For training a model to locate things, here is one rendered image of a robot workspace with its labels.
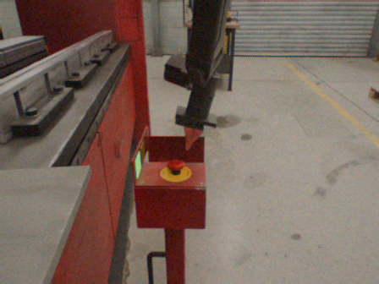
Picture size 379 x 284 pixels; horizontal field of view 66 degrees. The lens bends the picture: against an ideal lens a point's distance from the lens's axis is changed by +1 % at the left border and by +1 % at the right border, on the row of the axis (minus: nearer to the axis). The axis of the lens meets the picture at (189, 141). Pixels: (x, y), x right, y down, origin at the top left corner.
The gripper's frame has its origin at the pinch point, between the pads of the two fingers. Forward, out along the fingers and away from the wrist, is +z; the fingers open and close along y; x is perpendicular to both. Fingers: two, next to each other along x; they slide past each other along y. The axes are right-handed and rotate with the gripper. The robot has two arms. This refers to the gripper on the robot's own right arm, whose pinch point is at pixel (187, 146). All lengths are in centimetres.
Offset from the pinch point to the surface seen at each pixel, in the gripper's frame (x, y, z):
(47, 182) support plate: 47, 14, -17
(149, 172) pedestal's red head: 9.5, 7.9, 4.2
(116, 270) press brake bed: -25, 14, 81
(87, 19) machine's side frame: -154, 79, -3
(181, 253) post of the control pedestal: 8.1, -5.6, 28.5
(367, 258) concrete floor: -40, -104, 56
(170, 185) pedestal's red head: 14.9, 2.6, 2.8
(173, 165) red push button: 11.2, 2.8, -0.1
